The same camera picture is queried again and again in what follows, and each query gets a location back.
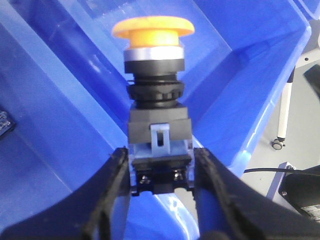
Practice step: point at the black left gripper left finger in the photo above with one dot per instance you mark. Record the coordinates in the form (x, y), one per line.
(97, 210)

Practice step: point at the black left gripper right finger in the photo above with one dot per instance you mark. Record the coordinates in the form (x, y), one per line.
(228, 209)

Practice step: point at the yellow mushroom push button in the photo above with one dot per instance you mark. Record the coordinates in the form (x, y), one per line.
(160, 139)

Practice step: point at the black motor unit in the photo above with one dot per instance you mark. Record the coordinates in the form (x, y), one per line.
(302, 192)

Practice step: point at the white stand leg with caster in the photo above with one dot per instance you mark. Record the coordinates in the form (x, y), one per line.
(283, 116)

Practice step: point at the blue plastic bin right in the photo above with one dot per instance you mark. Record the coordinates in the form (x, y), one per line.
(62, 82)

